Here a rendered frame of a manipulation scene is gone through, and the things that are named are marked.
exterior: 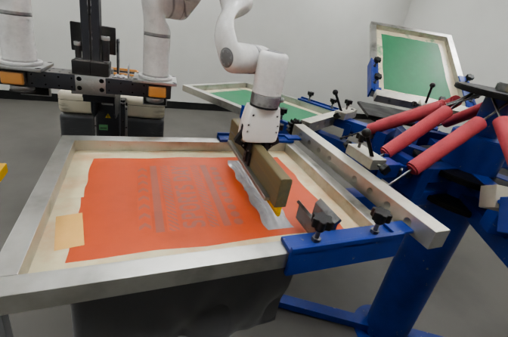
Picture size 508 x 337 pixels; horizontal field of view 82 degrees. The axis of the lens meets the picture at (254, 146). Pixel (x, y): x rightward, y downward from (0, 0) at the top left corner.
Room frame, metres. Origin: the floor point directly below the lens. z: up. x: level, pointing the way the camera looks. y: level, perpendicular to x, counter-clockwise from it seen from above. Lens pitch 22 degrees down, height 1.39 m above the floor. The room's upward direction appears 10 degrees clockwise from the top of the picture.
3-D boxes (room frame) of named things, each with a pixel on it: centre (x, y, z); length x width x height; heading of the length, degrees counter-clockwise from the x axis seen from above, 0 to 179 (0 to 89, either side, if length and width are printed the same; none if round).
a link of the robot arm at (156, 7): (1.14, 0.42, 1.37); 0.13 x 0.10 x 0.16; 138
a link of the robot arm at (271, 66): (0.77, 0.01, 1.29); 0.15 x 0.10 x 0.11; 48
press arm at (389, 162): (0.92, -0.41, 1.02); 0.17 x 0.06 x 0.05; 115
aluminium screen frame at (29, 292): (0.69, 0.10, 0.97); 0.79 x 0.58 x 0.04; 115
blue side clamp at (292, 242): (0.54, -0.24, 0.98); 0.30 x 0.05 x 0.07; 115
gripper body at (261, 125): (0.74, -0.01, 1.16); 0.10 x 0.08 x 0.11; 115
